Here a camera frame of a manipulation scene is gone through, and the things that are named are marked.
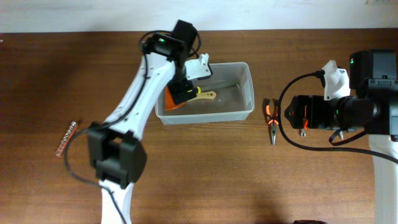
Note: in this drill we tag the clear plastic container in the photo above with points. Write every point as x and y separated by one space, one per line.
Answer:
230 104

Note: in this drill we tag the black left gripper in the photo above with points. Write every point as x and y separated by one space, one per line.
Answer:
180 94

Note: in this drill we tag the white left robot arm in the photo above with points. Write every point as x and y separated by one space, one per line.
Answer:
115 150

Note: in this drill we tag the orange cutting pliers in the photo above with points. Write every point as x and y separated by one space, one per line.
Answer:
303 131

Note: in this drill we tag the orange long nose pliers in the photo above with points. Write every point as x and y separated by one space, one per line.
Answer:
270 109

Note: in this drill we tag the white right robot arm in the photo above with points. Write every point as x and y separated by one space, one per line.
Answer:
359 106

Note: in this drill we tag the metal file yellow black handle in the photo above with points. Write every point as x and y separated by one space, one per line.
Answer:
217 86

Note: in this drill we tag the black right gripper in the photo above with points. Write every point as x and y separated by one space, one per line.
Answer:
315 112

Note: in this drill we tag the red scraper wooden handle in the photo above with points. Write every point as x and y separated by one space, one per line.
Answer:
205 96

